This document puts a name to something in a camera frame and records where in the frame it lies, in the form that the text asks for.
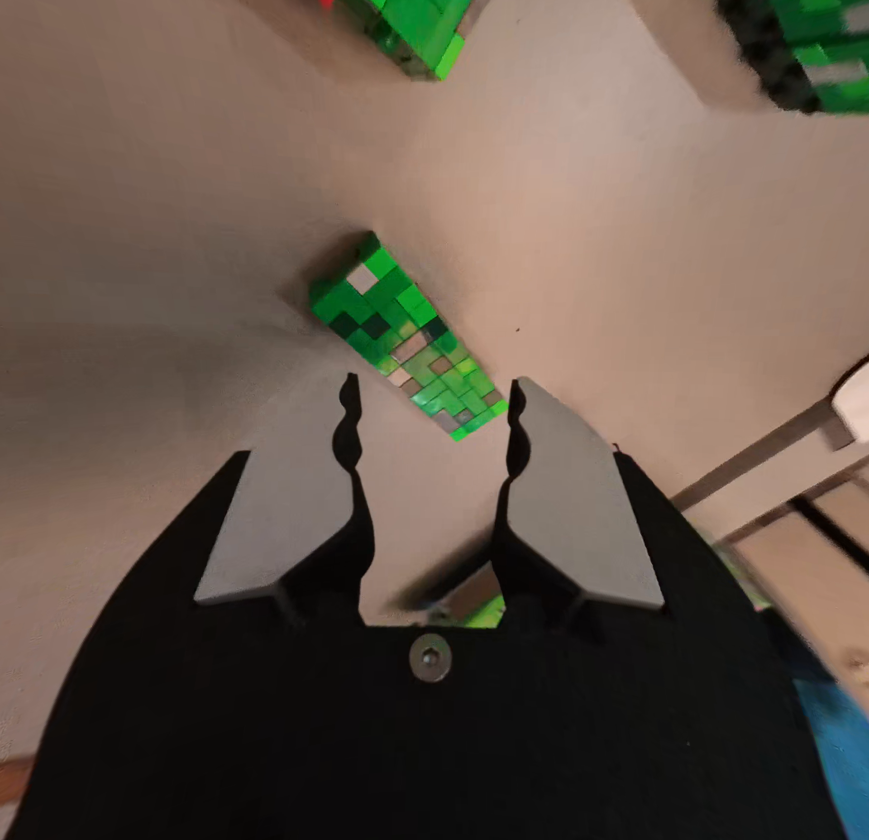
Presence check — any hollow green lego block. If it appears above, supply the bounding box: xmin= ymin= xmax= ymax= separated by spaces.
xmin=318 ymin=0 xmax=487 ymax=82

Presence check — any white flat board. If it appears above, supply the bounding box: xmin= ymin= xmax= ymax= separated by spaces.
xmin=831 ymin=356 xmax=869 ymax=445

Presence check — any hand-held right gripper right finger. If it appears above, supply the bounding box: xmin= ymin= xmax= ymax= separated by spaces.
xmin=490 ymin=376 xmax=666 ymax=627

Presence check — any green lego panel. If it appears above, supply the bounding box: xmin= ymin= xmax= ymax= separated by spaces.
xmin=309 ymin=230 xmax=510 ymax=443

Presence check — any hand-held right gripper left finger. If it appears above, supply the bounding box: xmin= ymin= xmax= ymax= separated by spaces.
xmin=195 ymin=373 xmax=376 ymax=624

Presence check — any large green lego assembly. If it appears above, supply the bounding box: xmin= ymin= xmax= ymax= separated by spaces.
xmin=713 ymin=0 xmax=869 ymax=115

